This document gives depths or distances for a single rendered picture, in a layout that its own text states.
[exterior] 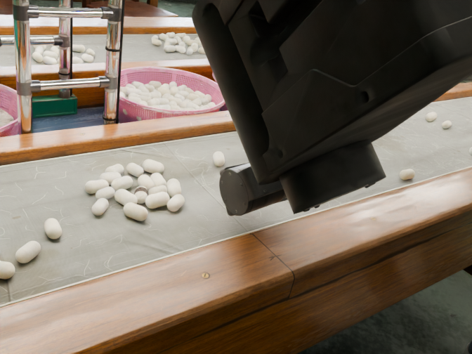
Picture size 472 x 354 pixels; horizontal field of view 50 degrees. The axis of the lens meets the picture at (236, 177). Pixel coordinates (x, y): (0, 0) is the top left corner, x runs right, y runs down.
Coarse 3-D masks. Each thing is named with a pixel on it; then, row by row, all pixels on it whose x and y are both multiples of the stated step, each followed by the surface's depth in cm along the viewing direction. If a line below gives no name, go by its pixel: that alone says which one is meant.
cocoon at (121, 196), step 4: (116, 192) 74; (120, 192) 74; (124, 192) 74; (128, 192) 74; (116, 196) 74; (120, 196) 74; (124, 196) 73; (128, 196) 73; (132, 196) 73; (116, 200) 74; (120, 200) 74; (124, 200) 73; (128, 200) 73; (132, 200) 73; (136, 200) 74; (124, 204) 73
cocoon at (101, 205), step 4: (100, 200) 72; (104, 200) 72; (96, 204) 71; (100, 204) 71; (104, 204) 71; (108, 204) 73; (92, 208) 71; (96, 208) 70; (100, 208) 71; (104, 208) 71; (96, 212) 70; (100, 212) 71
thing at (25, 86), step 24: (24, 0) 74; (120, 0) 83; (24, 24) 76; (120, 24) 85; (24, 48) 78; (120, 48) 87; (24, 72) 79; (120, 72) 90; (24, 96) 81; (24, 120) 83
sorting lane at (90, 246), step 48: (192, 144) 96; (240, 144) 100; (384, 144) 112; (432, 144) 117; (0, 192) 72; (48, 192) 74; (192, 192) 81; (384, 192) 92; (0, 240) 64; (48, 240) 65; (96, 240) 67; (144, 240) 68; (192, 240) 70; (0, 288) 57; (48, 288) 58
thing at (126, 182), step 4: (124, 176) 78; (128, 176) 78; (116, 180) 77; (120, 180) 77; (124, 180) 77; (128, 180) 78; (132, 180) 78; (112, 184) 77; (116, 184) 76; (120, 184) 77; (124, 184) 77; (128, 184) 78; (132, 184) 78; (116, 188) 77; (120, 188) 77; (124, 188) 77
